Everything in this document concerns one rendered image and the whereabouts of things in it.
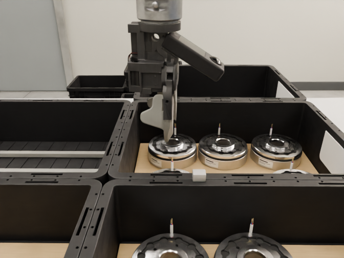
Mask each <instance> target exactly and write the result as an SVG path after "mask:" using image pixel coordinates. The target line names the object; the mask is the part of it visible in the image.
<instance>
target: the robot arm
mask: <svg viewBox="0 0 344 258"><path fill-rule="evenodd" d="M182 3H183V0H136V8H137V18H138V19H139V20H141V21H132V22H131V24H127V28H128V33H131V48H132V52H131V53H130V54H129V55H128V59H127V61H128V63H127V69H128V85H129V92H140V94H152V92H157V94H156V95H155V96H154V97H153V98H150V99H149V100H148V101H147V105H148V106H149V107H150V109H148V110H146V111H144V112H142V113H141V115H140V119H141V121H142V122H143V123H145V124H148V125H151V126H154V127H157V128H160V129H163V130H164V142H168V141H169V139H170V138H171V136H172V134H173V125H174V123H175V122H176V116H177V91H178V81H179V58H180V59H181V60H183V61H184V62H186V63H188V64H189V65H191V66H192V67H194V68H195V69H197V70H198V71H200V72H201V73H203V74H204V75H205V76H206V77H209V78H211V79H212V80H214V81H218V80H219V79H220V78H221V77H222V75H223V74H224V64H223V63H222V62H221V61H220V60H219V59H218V58H217V57H215V56H212V55H210V54H209V53H207V52H206V51H204V50H203V49H201V48H200V47H198V46H197V45H195V44H193V43H192V42H191V41H189V40H188V39H186V38H185V37H183V36H182V35H180V34H179V33H177V32H176V31H180V30H181V21H180V19H181V18H182ZM168 32H169V33H168ZM155 34H157V35H158V36H159V38H156V37H155ZM129 57H130V60H129ZM132 61H134V62H132Z"/></svg>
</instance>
